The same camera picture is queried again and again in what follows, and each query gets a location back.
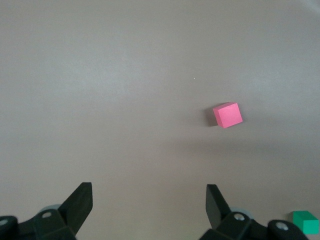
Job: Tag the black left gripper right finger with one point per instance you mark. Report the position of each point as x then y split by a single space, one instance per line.
225 225

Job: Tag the pink foam cube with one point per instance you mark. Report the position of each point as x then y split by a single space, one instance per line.
228 115

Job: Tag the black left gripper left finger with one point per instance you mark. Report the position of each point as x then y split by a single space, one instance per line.
62 222

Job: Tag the green foam cube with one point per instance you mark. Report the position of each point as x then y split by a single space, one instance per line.
308 223

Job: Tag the brown table cover mat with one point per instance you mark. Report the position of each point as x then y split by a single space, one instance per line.
100 75

